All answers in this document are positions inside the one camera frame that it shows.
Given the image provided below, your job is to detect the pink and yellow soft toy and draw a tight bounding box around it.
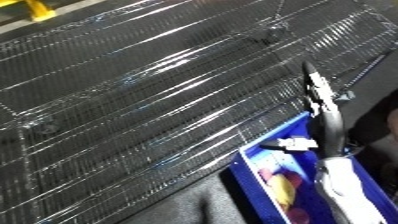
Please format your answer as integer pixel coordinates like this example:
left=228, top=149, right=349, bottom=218
left=255, top=165, right=315, bottom=224

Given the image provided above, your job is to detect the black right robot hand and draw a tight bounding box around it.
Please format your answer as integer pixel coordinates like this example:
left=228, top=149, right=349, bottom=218
left=257, top=60, right=349, bottom=160

